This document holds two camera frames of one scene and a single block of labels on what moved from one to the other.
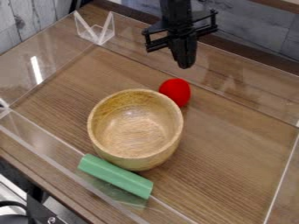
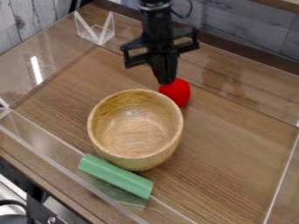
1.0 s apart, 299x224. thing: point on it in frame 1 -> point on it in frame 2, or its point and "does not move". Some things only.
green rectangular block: [117, 176] does not move
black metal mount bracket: [39, 213] does not move
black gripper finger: [191, 51] -> [167, 67]
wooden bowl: [135, 127] does not move
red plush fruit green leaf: [178, 88] does not move
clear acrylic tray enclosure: [191, 139] does not move
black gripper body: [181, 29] -> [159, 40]
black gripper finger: [177, 45] -> [158, 64]
